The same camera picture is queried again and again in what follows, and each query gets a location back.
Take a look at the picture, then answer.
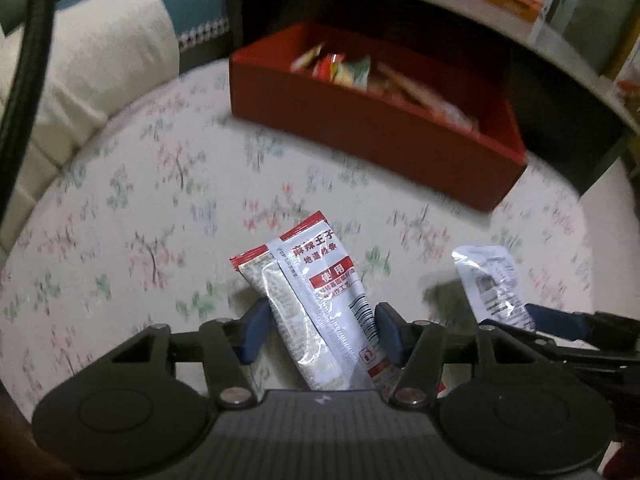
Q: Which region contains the floral cloth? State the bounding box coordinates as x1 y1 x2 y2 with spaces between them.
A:
0 57 596 411

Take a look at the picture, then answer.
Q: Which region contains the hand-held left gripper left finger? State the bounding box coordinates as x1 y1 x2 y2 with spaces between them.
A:
107 297 274 408

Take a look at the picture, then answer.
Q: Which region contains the red drawer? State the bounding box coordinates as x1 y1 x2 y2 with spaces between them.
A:
229 22 530 212

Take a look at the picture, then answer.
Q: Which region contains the red white snack packet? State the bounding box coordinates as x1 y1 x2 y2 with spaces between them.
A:
230 211 446 396

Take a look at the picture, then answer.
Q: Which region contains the white barcode snack packet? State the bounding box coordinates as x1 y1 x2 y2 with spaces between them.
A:
451 245 537 332

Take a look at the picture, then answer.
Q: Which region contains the black cable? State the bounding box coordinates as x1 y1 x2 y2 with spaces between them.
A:
0 0 56 211

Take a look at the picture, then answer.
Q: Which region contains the grey coffee table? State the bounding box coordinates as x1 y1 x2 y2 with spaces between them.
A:
225 0 640 196

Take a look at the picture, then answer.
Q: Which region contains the green glass partition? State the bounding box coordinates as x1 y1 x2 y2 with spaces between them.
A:
545 0 640 76

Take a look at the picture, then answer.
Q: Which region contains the white fleece throw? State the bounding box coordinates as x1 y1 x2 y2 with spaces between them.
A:
0 0 181 256

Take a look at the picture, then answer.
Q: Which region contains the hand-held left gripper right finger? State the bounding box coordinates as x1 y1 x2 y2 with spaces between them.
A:
374 302 558 408

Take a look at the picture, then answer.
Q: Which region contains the white orange snack packet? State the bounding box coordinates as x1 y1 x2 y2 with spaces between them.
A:
290 44 323 72

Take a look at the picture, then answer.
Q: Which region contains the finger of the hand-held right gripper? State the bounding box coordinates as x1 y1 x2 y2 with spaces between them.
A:
525 304 640 356
482 319 640 377

